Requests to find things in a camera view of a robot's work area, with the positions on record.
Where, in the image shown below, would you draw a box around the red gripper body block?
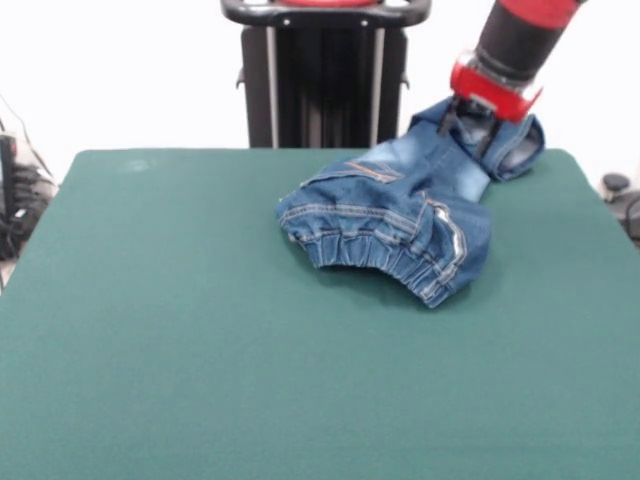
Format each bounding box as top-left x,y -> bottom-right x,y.
449,48 -> 545,123

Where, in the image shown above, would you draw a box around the black office chair base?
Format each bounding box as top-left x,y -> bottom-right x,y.
601,172 -> 640,236

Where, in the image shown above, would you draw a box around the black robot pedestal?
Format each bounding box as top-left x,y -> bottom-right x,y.
219,0 -> 432,149

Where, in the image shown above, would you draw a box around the blue denim jeans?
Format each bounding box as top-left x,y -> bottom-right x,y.
274,97 -> 547,310

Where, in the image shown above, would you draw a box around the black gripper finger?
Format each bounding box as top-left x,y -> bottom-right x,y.
473,115 -> 502,162
437,96 -> 465,138

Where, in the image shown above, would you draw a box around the dark green table cloth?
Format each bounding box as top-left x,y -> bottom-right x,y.
0,146 -> 640,480

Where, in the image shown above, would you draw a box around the black electronics box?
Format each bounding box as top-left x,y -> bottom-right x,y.
0,133 -> 19,217

